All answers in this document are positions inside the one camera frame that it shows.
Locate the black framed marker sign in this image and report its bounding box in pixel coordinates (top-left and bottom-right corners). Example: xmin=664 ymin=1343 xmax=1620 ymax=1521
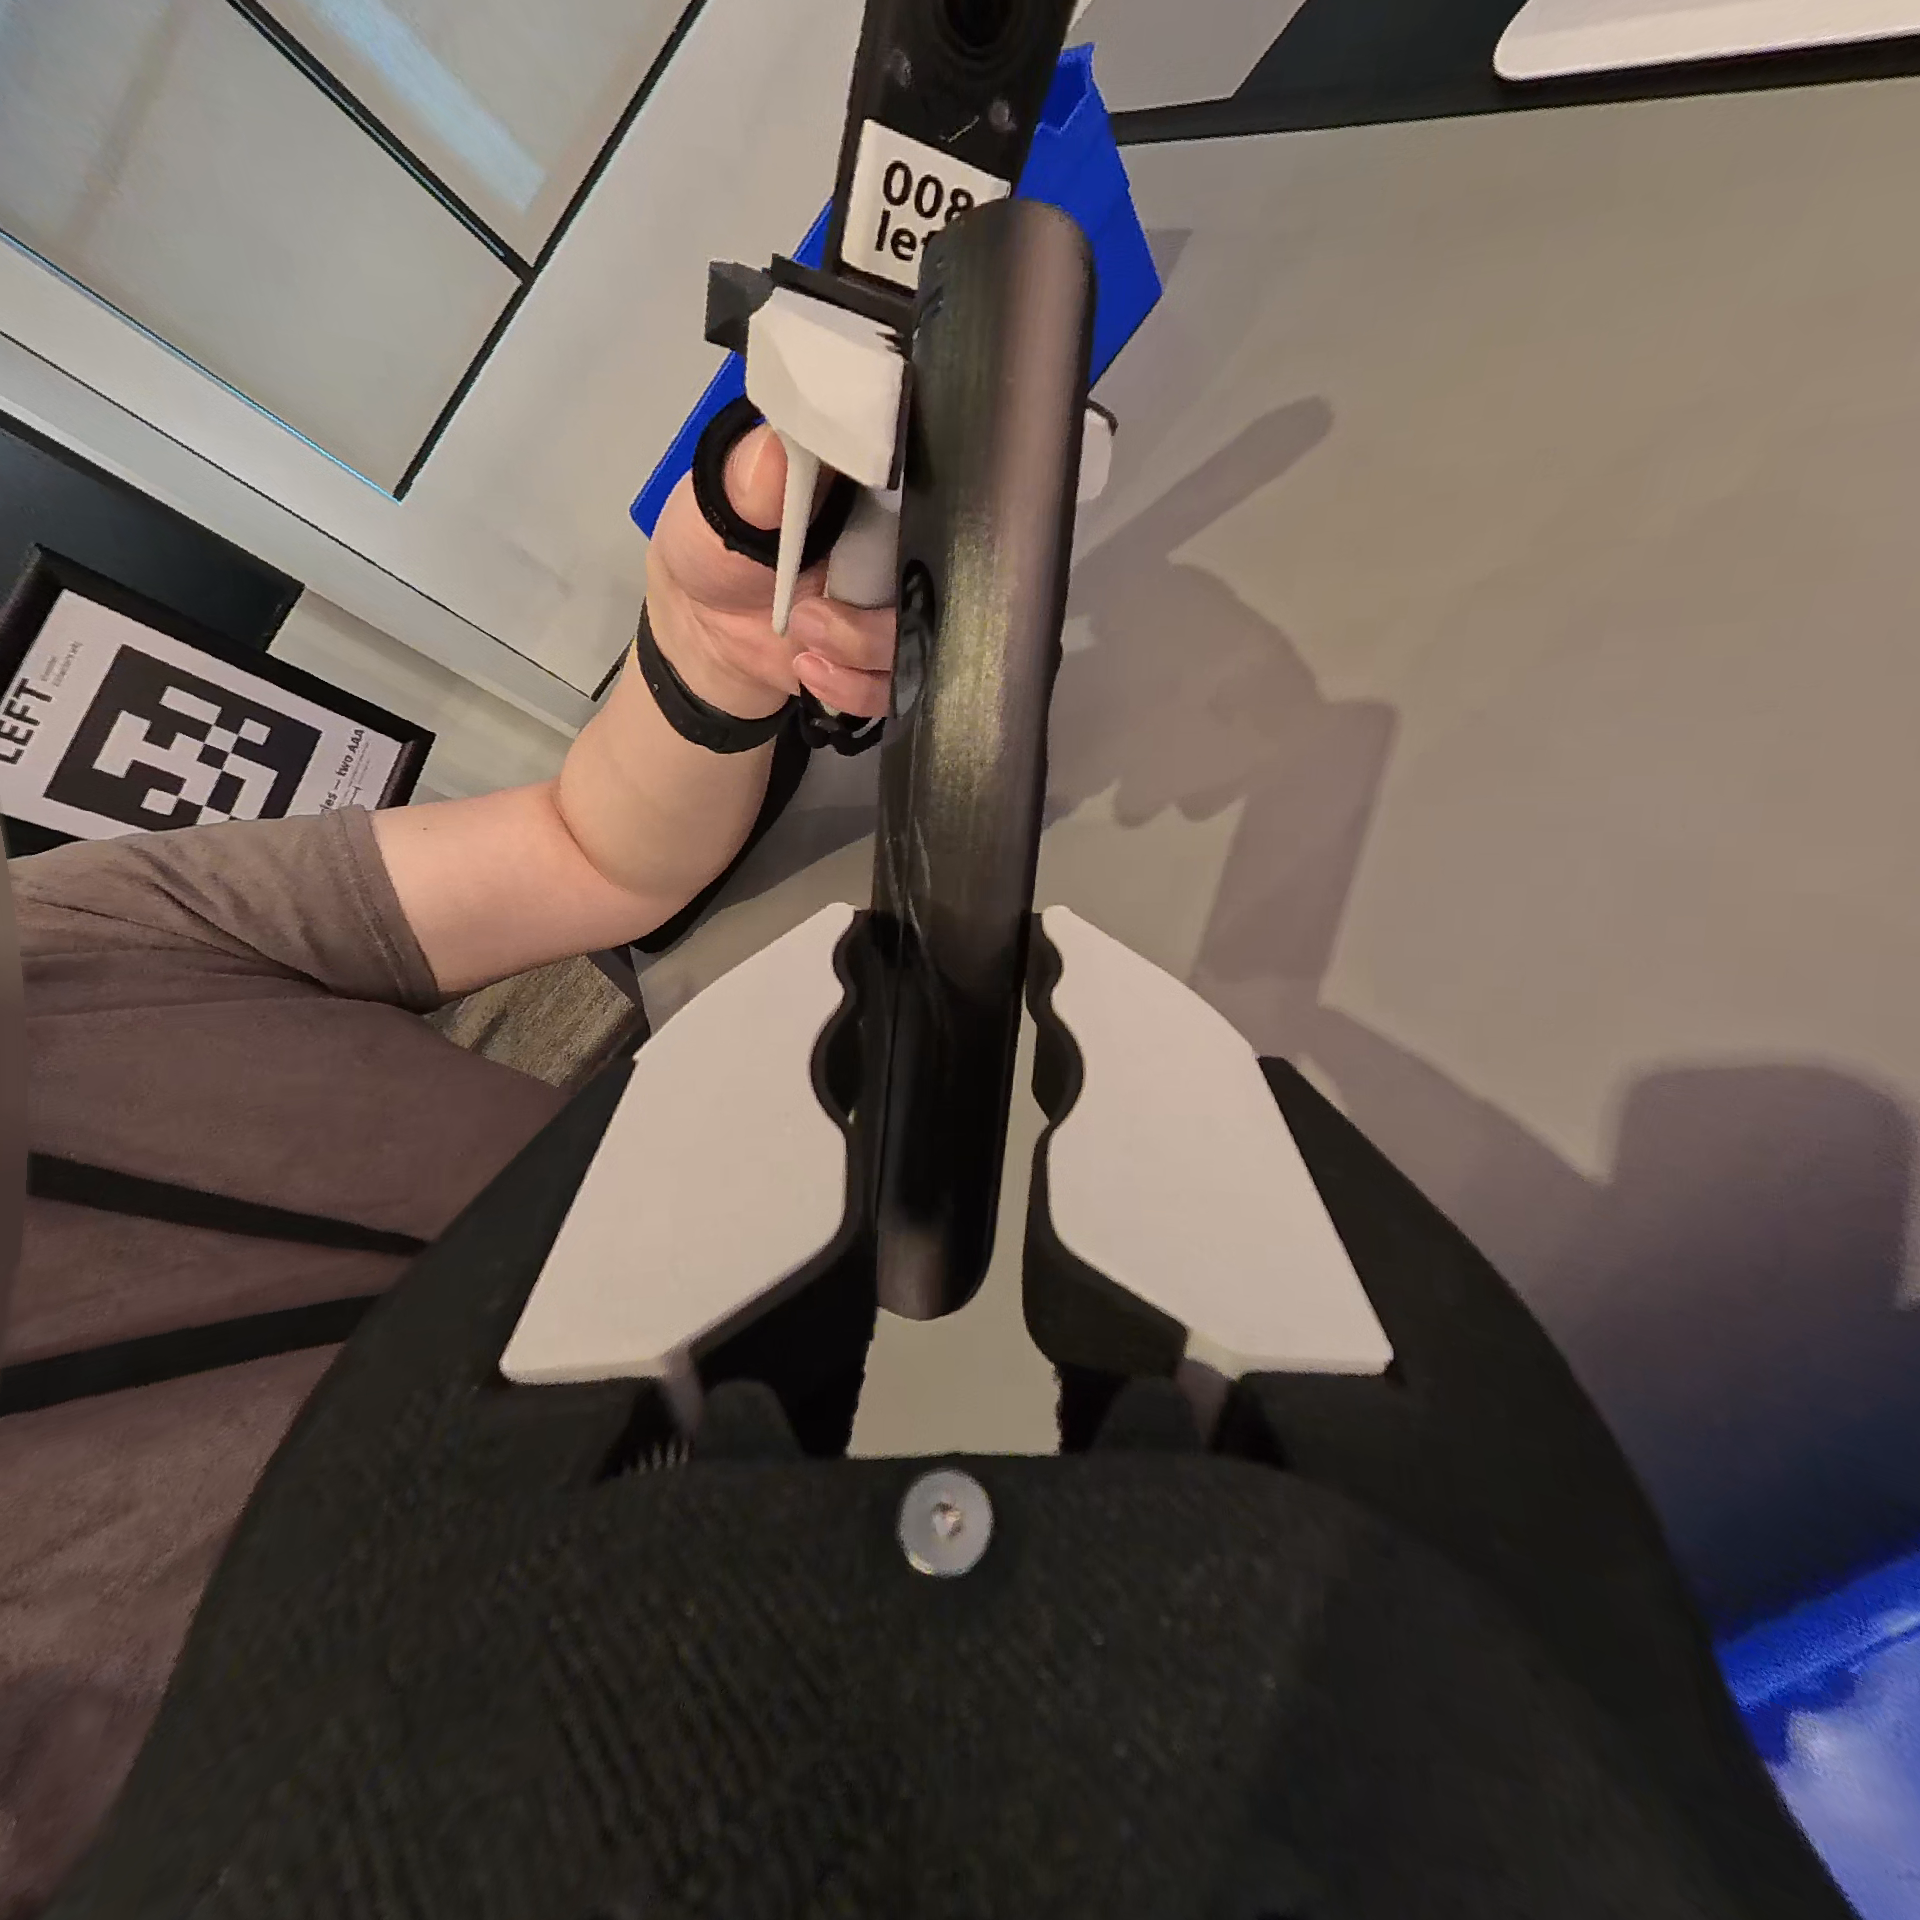
xmin=0 ymin=550 xmax=437 ymax=857

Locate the person's left hand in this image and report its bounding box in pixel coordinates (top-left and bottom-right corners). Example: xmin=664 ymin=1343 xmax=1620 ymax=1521
xmin=640 ymin=405 xmax=910 ymax=788

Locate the large window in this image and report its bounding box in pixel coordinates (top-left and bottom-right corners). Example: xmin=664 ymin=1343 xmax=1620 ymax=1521
xmin=0 ymin=0 xmax=724 ymax=497

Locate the black remote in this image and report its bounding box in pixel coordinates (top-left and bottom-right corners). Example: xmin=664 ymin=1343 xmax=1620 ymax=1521
xmin=867 ymin=205 xmax=1089 ymax=1323

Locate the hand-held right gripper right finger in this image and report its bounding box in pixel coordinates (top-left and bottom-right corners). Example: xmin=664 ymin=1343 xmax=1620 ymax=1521
xmin=1021 ymin=905 xmax=1399 ymax=1450

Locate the white sign stand base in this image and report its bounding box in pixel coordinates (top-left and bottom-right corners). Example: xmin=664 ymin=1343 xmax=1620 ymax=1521
xmin=1496 ymin=0 xmax=1920 ymax=83

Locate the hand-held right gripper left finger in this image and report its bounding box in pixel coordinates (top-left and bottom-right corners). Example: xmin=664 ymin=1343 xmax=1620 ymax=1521
xmin=503 ymin=900 xmax=896 ymax=1450

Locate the blue plastic bin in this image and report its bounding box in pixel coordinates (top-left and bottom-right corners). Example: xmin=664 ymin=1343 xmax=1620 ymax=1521
xmin=1711 ymin=1547 xmax=1920 ymax=1920
xmin=631 ymin=47 xmax=1167 ymax=543

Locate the black shoulder strap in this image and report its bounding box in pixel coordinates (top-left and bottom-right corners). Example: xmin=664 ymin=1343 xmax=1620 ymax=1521
xmin=0 ymin=1158 xmax=423 ymax=1413

